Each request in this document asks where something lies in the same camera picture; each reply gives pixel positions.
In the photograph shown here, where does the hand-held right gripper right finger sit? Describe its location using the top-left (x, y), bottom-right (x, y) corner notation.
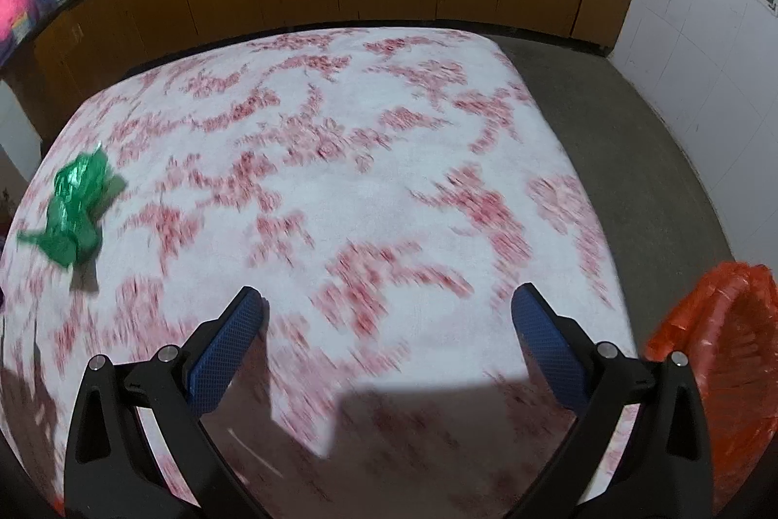
top-left (511, 282), bottom-right (713, 519)

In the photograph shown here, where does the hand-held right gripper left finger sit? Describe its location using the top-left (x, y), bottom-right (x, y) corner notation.
top-left (64, 286), bottom-right (268, 519)

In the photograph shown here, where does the orange lined waste basket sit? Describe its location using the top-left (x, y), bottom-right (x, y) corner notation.
top-left (644, 260), bottom-right (778, 517)

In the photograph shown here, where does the green plastic bag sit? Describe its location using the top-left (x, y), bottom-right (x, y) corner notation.
top-left (17, 148), bottom-right (128, 270)

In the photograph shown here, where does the table with floral tablecloth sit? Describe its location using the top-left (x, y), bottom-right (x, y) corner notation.
top-left (0, 26), bottom-right (639, 519)

